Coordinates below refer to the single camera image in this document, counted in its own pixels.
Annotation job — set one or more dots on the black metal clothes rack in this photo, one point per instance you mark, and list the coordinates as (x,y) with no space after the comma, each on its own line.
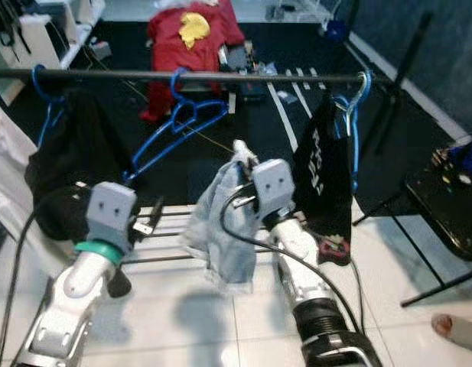
(113,75)

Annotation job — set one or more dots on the small grey box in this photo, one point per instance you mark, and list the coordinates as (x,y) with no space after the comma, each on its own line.
(102,52)

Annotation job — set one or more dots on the long wide white tape strip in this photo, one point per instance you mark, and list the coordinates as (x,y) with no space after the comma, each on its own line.
(283,115)

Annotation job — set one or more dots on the blue hanger with pale hook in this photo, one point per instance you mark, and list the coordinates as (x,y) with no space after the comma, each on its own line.
(356,145)

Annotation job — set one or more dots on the black T-shirt with white print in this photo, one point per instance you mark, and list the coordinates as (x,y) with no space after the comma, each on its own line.
(323,191)

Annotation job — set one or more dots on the black flat box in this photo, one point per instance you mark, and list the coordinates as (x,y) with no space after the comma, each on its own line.
(255,90)

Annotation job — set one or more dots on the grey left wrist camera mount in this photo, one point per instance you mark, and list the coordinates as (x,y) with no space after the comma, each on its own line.
(113,214)

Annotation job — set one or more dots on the long thin white tape strip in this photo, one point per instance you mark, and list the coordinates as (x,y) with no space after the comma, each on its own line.
(304,95)

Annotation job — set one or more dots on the small blue bag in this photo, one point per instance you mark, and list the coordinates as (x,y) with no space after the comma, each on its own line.
(335,30)

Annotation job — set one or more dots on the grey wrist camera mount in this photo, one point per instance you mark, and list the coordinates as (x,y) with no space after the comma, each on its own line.
(272,183)
(113,214)

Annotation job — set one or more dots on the blue cloth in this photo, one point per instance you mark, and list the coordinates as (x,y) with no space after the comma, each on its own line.
(469,157)

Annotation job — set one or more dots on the white desk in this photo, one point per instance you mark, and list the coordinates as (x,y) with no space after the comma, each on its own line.
(37,38)

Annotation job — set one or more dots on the red shirt with yellow print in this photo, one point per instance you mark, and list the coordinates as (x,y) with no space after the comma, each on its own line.
(174,53)

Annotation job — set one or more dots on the light blue denim shorts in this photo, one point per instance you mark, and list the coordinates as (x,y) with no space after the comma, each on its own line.
(216,229)

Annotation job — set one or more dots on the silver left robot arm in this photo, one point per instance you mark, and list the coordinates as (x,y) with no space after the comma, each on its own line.
(71,298)

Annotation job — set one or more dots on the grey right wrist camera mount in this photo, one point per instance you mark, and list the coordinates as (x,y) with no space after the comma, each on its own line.
(272,183)

